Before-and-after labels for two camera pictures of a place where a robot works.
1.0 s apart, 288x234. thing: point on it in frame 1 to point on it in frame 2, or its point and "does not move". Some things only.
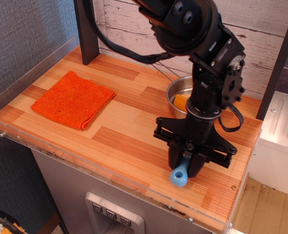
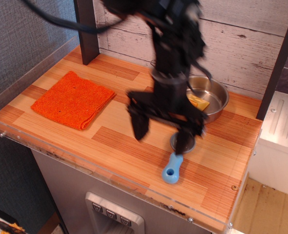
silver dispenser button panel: [105, 216] does not move
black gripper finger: [196, 163] to [184, 139]
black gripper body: [195, 134] to [169, 102]
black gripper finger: [175, 154] to [141, 124]
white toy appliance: [275, 159] does not move
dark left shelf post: [89, 41] does not move
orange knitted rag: [73, 101] does not move
